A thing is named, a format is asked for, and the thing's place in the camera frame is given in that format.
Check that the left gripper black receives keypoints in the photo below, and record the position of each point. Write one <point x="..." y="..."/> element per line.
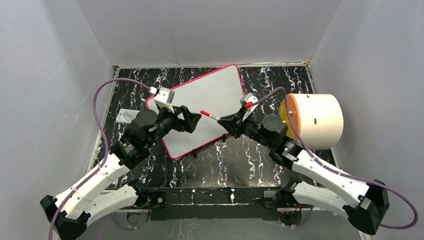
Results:
<point x="193" y="119"/>

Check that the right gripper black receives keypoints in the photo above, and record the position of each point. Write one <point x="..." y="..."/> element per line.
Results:
<point x="239" y="125"/>

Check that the red whiteboard marker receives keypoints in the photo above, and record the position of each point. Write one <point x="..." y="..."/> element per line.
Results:
<point x="210" y="115"/>

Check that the pink framed whiteboard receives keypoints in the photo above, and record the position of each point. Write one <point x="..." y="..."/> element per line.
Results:
<point x="218" y="93"/>

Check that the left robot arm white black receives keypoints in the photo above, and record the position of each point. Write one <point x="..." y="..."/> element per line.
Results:
<point x="132" y="148"/>

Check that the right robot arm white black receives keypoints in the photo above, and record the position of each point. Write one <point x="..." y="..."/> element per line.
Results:
<point x="363" y="204"/>

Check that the white printed card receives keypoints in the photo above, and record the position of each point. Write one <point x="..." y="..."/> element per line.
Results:
<point x="125" y="116"/>

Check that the white cylinder orange end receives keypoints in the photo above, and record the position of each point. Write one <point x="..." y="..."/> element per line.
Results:
<point x="317" y="118"/>

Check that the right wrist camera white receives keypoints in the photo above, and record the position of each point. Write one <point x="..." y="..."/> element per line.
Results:
<point x="248" y="101"/>

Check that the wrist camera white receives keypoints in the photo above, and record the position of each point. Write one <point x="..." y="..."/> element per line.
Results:
<point x="248" y="101"/>
<point x="163" y="99"/>

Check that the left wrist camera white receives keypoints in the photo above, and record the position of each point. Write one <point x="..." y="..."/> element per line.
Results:
<point x="163" y="99"/>

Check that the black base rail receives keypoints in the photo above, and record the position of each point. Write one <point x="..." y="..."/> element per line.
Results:
<point x="263" y="203"/>

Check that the aluminium frame rail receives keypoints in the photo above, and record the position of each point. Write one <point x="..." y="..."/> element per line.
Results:
<point x="76" y="203"/>

